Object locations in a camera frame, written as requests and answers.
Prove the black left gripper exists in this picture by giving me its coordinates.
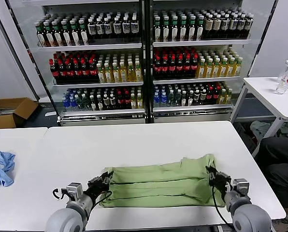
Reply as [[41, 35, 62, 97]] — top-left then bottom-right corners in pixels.
[[85, 171, 115, 203]]

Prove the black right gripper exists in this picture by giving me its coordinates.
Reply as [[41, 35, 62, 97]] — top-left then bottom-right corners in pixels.
[[205, 165, 232, 194]]

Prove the green polo shirt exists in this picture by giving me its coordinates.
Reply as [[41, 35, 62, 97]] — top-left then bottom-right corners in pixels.
[[98, 154, 228, 209]]

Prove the black plastic crate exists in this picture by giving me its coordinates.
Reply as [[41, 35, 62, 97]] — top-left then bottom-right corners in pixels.
[[235, 122, 258, 155]]

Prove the pale garment pile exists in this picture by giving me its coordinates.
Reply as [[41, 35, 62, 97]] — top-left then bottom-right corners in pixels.
[[249, 120, 280, 143]]

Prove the person in dark trousers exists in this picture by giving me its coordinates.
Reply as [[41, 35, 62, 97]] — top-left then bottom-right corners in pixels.
[[254, 136, 288, 224]]

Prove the small clear water bottle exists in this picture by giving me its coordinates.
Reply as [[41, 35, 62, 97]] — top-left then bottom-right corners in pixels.
[[167, 90, 175, 107], [174, 89, 182, 107]]

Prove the white side table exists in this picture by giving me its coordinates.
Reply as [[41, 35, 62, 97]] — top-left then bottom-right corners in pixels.
[[230, 76, 288, 143]]

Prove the yellow tea bottle green label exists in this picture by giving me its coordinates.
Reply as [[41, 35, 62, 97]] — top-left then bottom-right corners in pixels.
[[127, 61, 136, 82], [97, 63, 105, 84], [104, 63, 113, 83], [205, 58, 214, 78], [219, 58, 228, 78], [119, 62, 128, 83], [112, 62, 120, 83], [234, 57, 243, 77], [227, 57, 235, 77], [197, 59, 206, 78], [212, 58, 221, 78], [135, 61, 144, 82]]

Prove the open cardboard box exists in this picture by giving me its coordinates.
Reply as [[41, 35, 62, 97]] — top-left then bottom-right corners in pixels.
[[0, 98, 41, 129]]

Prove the open beverage cooler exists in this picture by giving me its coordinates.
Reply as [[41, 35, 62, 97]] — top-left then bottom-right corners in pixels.
[[144, 0, 279, 124], [6, 0, 149, 127]]

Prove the green-cap tea bottle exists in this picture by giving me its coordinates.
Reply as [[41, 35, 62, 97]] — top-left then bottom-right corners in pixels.
[[61, 20, 72, 46], [153, 16, 162, 42], [79, 19, 89, 46], [52, 21, 63, 46], [196, 15, 204, 41], [187, 15, 197, 41], [161, 16, 171, 42], [179, 16, 188, 42], [170, 16, 179, 42], [36, 22, 47, 47], [70, 20, 81, 46], [44, 21, 55, 47]]

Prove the dark bottle beige label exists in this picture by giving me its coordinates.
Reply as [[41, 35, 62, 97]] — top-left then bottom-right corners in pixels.
[[204, 14, 214, 39], [213, 14, 221, 39]]

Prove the dark bottle blue-white label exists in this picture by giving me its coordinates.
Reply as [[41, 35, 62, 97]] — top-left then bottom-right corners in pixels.
[[122, 16, 131, 39], [130, 15, 140, 39], [103, 17, 113, 40], [220, 14, 230, 39], [229, 14, 238, 39], [244, 14, 254, 38], [88, 18, 98, 41], [237, 14, 245, 39], [96, 17, 105, 40], [113, 16, 122, 39]]

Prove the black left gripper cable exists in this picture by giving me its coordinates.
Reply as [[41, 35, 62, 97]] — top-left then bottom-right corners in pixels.
[[95, 190, 113, 206]]

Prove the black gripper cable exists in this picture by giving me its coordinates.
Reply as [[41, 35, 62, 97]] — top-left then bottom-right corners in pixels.
[[211, 185, 232, 230], [95, 190, 113, 206]]

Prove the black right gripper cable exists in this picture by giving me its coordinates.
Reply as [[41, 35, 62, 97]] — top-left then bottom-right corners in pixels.
[[211, 185, 232, 230]]

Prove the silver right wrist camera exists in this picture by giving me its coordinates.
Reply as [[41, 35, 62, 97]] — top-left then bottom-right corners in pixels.
[[232, 178, 250, 197]]

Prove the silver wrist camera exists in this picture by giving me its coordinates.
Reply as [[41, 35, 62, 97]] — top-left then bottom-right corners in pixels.
[[232, 178, 250, 197], [66, 183, 84, 202]]

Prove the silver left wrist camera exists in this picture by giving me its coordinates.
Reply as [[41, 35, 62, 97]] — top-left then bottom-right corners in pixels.
[[66, 183, 84, 202]]

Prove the black left camera cable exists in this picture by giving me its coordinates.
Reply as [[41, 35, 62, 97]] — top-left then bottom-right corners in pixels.
[[52, 188, 68, 201]]

